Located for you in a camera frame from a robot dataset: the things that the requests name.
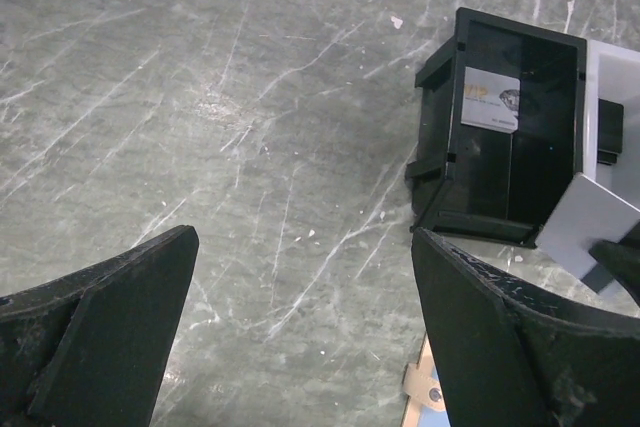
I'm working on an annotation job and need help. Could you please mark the black card in tray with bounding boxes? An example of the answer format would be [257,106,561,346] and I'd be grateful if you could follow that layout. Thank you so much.
[597,99,624,166]

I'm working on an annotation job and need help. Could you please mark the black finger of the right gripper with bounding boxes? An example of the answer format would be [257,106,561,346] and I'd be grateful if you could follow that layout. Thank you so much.
[589,240,640,305]

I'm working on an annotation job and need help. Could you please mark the silver card in tray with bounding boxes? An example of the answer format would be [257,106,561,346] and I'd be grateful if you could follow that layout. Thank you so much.
[461,67,521,134]

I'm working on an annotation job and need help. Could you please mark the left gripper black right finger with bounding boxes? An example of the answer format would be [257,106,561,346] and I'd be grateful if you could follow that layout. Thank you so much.
[411,229,639,426]

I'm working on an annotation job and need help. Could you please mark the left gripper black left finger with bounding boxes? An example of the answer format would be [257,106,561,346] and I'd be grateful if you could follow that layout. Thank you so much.
[1,225,199,426]

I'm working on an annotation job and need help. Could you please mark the three-compartment black white tray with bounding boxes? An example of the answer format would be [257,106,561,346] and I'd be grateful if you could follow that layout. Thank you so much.
[405,8,639,248]

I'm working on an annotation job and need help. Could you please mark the tan leather card holder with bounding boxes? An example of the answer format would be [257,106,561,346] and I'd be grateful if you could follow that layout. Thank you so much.
[401,335,450,427]

